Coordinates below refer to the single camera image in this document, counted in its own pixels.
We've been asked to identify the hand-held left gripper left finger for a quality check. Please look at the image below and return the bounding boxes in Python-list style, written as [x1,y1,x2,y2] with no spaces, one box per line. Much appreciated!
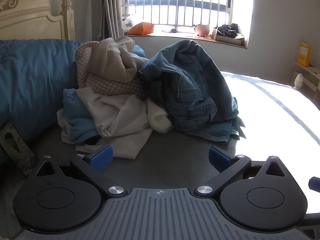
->
[34,144,127,198]

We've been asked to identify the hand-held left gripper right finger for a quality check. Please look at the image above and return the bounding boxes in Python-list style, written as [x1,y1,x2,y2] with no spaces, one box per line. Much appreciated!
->
[194,146,288,197]

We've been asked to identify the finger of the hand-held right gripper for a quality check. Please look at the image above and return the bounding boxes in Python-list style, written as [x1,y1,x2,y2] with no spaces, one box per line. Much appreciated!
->
[308,177,320,191]

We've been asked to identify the blue denim jeans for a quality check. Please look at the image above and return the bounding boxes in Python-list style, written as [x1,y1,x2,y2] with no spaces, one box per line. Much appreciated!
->
[137,39,247,145]

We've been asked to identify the black garment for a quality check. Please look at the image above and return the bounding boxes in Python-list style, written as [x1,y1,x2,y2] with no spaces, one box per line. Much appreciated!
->
[84,135,101,146]

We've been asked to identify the white cotton garment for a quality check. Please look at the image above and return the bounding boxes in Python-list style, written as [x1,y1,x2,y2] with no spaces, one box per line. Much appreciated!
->
[56,86,157,160]

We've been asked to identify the light blue garment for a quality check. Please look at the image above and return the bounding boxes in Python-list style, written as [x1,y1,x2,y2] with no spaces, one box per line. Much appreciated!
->
[62,89,101,143]

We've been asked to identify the grey bed blanket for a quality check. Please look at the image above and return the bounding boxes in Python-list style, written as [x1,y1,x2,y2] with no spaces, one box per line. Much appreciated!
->
[0,71,320,233]

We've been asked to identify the pink houndstooth garment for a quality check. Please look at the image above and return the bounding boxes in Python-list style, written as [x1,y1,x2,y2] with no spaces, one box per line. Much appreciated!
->
[75,40,148,98]

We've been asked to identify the white fleece garment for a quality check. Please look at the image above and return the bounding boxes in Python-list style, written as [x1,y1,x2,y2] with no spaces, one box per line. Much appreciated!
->
[147,97,174,134]

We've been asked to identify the black smartphone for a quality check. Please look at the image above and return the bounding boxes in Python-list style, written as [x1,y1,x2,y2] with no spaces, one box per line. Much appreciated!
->
[0,121,39,177]

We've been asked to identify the beige hoodie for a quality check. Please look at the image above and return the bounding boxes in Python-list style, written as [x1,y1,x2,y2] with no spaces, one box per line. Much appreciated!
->
[87,36,150,83]

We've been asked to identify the blue duvet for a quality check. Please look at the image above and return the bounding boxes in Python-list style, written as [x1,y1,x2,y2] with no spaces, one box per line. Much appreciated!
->
[0,39,146,167]

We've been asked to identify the white carved ornament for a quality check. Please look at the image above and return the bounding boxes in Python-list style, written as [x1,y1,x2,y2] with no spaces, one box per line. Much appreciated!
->
[294,72,304,89]

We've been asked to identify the cardboard box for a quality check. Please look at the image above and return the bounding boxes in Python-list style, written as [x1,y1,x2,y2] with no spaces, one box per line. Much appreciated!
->
[212,27,245,47]

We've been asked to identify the dark cloth bundle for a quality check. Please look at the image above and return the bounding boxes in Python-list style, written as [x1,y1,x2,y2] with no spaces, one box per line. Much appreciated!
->
[217,23,239,37]

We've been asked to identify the yellow box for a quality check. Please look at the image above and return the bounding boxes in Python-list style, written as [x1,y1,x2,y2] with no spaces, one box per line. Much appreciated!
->
[296,42,312,67]

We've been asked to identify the clay pot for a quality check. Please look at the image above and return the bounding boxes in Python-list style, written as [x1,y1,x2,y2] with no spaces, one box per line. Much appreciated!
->
[194,24,212,37]

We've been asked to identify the white plastic bag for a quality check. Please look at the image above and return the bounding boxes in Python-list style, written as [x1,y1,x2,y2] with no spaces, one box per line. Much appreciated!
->
[122,16,136,33]

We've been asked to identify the grey curtain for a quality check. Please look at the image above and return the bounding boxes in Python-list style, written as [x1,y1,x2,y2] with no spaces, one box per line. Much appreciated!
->
[92,0,125,40]

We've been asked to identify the cream carved headboard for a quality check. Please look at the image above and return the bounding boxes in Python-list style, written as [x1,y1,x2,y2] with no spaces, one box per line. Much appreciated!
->
[0,0,76,41]

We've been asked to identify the white wire rack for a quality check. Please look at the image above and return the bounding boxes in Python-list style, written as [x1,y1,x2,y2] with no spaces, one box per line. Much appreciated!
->
[121,4,132,18]

